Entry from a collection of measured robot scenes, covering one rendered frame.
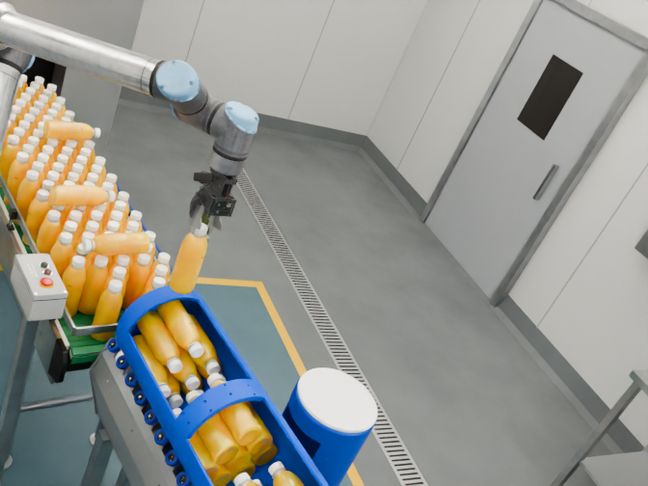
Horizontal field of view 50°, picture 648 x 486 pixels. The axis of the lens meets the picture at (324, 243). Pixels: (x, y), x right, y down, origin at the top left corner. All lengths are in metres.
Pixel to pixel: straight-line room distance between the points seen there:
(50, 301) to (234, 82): 4.64
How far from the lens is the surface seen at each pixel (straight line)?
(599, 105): 5.29
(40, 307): 2.22
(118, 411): 2.23
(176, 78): 1.67
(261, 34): 6.51
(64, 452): 3.24
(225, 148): 1.77
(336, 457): 2.29
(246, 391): 1.87
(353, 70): 7.01
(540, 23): 5.87
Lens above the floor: 2.46
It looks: 27 degrees down
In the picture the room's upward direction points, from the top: 25 degrees clockwise
